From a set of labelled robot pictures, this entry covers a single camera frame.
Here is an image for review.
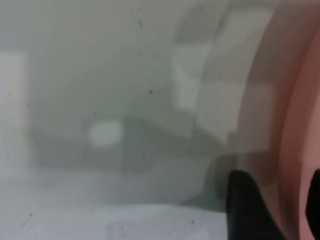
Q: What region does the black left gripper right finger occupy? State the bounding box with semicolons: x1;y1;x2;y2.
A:
306;168;320;240

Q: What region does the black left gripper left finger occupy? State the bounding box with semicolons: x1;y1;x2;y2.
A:
226;169;288;240

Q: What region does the pink round plate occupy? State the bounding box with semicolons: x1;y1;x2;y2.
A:
271;0;320;240

